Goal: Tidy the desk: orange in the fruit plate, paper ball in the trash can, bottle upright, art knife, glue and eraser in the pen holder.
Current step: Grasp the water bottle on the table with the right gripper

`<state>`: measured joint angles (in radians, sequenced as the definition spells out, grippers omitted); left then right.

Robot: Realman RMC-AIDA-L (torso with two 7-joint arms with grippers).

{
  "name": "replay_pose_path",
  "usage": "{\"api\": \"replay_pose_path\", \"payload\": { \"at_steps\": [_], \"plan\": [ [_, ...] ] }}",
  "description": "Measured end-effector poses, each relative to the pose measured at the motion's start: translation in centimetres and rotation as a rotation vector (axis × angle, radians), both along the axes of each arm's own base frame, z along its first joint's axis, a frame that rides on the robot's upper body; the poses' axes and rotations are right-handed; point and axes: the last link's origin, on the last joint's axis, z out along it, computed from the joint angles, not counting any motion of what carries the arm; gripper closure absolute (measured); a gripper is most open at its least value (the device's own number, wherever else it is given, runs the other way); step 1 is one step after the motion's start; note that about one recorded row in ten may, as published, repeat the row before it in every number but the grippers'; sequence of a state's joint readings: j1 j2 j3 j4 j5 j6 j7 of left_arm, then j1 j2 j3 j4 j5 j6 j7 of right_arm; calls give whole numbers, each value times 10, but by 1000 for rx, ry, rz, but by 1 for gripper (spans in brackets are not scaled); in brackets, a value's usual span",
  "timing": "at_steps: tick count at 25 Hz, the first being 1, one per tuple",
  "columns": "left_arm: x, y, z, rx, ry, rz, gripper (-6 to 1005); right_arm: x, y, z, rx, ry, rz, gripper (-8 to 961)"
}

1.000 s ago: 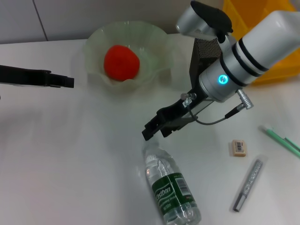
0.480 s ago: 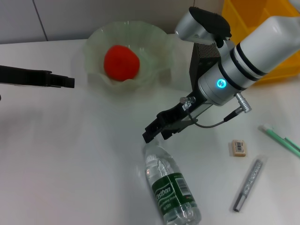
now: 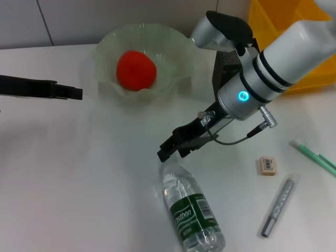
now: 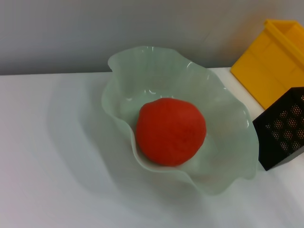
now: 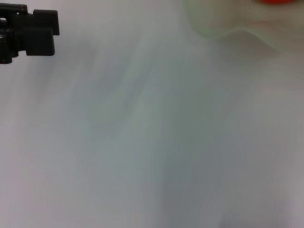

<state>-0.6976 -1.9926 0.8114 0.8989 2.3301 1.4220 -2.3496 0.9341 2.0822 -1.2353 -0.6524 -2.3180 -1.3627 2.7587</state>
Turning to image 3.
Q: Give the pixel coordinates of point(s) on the green pen white tip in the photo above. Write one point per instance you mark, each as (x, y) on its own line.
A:
(307, 152)

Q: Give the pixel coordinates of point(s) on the grey pen in clear sleeve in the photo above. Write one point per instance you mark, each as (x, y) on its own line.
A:
(281, 204)

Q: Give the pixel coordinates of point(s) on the black mesh pen holder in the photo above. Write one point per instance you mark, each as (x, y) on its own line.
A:
(218, 78)

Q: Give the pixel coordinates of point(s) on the orange-red round fruit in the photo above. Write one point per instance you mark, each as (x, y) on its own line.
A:
(136, 71)

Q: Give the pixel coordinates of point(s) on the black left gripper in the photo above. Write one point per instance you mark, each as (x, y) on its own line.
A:
(26, 88)

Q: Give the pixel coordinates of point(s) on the clear water bottle green label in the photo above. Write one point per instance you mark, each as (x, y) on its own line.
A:
(191, 210)

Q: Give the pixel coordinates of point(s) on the yellow plastic bin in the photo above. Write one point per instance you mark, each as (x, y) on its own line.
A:
(262, 15)

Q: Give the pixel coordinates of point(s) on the pale green glass fruit bowl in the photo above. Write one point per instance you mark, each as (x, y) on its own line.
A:
(170, 52)

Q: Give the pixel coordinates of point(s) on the beige eraser with barcode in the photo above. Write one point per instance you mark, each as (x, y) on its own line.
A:
(267, 166)

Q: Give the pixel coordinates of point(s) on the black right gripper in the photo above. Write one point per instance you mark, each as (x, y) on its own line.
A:
(194, 128)

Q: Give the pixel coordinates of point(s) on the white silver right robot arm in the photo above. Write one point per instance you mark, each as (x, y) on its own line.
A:
(288, 52)

